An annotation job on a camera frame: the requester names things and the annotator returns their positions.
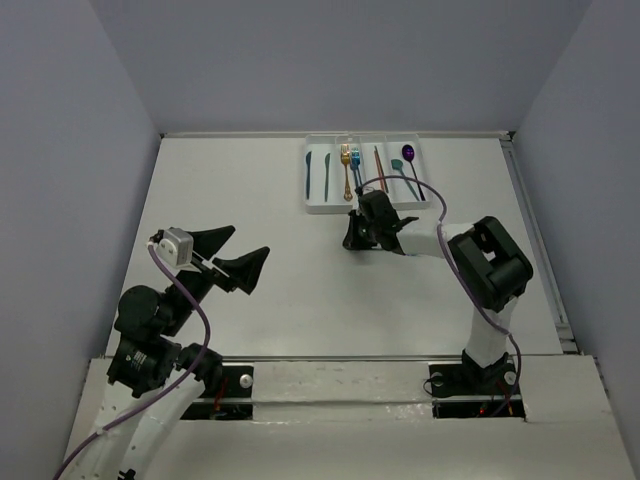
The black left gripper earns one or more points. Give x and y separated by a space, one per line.
211 268

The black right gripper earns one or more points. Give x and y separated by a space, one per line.
353 240

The teal metal spoon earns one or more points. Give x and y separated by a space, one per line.
397 167

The blue metal fork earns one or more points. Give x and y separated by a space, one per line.
352 170
359 167

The orange chopstick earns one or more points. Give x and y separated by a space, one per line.
379 167

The ornate gold fork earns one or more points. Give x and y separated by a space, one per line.
345 161

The purple metal spoon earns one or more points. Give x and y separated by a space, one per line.
408 155

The teal metal knife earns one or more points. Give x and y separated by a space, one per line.
308 161
327 163

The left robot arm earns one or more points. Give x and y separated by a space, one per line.
163 361

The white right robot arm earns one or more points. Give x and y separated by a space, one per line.
490 266

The white plastic cutlery tray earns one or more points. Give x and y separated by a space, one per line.
377 151

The white front platform board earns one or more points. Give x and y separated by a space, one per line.
372 420

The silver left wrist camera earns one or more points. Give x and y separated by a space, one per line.
174 246

